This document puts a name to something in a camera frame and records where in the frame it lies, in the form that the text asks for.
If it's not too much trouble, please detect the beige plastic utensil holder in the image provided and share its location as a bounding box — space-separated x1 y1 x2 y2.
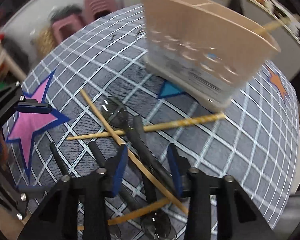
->
142 0 281 112

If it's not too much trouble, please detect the grey checkered tablecloth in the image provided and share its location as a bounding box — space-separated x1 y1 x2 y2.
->
2 3 300 240

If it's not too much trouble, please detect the short pink plastic stool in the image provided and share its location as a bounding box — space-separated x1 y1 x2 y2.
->
52 14 85 44

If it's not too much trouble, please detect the black handled clear spoon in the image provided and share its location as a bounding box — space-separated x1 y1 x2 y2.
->
101 96 176 195

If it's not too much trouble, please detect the patterned yellow chopstick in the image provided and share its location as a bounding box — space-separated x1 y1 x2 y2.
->
67 113 226 140

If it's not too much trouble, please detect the tall pink plastic stool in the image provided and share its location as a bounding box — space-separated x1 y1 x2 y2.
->
83 0 117 23

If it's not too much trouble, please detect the long crossing wooden chopstick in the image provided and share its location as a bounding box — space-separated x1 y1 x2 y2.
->
79 89 190 215

